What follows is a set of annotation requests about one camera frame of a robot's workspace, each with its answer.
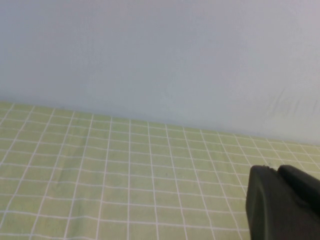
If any green checked tablecloth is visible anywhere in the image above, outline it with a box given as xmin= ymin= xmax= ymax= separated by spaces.
xmin=0 ymin=99 xmax=320 ymax=240

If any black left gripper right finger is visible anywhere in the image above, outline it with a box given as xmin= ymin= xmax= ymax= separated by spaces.
xmin=277 ymin=164 xmax=320 ymax=215

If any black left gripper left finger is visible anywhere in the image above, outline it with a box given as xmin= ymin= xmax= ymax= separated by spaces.
xmin=245 ymin=164 xmax=320 ymax=240

